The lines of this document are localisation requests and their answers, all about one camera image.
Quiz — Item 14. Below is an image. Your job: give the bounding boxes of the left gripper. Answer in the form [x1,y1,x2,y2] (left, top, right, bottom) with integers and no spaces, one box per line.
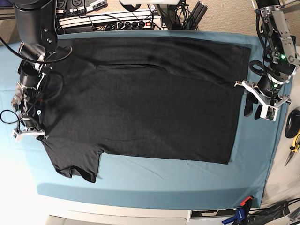
[234,76,292,120]

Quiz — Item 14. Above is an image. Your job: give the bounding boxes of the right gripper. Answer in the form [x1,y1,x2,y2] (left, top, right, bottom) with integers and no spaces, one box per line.
[15,118,49,141]

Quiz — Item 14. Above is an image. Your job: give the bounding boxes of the black T-shirt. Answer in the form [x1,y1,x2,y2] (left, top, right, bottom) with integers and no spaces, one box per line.
[41,37,251,183]

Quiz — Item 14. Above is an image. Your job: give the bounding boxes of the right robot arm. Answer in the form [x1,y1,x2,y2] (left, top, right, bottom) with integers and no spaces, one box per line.
[11,0,66,141]

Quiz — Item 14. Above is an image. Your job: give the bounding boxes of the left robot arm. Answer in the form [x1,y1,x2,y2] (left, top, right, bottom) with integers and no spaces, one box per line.
[235,0,300,121]

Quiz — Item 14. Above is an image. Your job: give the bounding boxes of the black computer mouse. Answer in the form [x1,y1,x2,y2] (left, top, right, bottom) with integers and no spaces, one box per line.
[285,109,300,139]

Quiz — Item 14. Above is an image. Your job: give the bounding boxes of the teal table cloth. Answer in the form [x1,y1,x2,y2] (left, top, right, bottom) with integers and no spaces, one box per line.
[0,30,296,209]

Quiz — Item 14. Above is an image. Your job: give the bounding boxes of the blue orange clamp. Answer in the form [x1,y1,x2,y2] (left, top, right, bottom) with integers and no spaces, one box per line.
[222,195,254,225]

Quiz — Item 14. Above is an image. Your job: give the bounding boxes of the black electronics boxes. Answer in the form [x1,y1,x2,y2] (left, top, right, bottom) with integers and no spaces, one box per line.
[56,0,108,14]

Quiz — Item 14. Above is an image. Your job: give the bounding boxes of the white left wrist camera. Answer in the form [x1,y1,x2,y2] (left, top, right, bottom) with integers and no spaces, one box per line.
[260,105,278,121]

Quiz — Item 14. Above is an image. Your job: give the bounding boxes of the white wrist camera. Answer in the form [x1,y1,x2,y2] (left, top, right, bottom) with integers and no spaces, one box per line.
[260,105,278,121]
[12,129,23,142]

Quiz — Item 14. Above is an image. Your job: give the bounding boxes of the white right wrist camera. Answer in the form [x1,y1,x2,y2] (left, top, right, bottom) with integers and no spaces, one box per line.
[12,129,23,142]

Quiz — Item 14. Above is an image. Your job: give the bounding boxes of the yellow handled pliers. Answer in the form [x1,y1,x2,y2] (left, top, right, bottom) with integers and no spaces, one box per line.
[285,131,300,166]

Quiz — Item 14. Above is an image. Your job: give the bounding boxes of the white table frame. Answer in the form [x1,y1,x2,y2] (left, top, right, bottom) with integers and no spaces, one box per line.
[45,206,222,225]

